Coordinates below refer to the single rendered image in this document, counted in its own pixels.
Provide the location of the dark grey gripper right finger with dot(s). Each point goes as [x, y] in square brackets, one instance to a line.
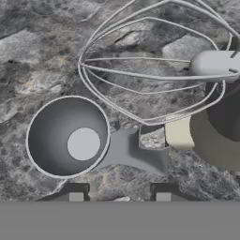
[162, 188]

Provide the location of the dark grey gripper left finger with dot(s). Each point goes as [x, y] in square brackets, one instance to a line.
[76, 188]

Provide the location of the grey metal mixing bowl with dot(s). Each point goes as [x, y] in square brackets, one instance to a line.
[59, 137]

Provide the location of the cream stand mixer base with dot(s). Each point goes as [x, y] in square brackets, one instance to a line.
[140, 157]

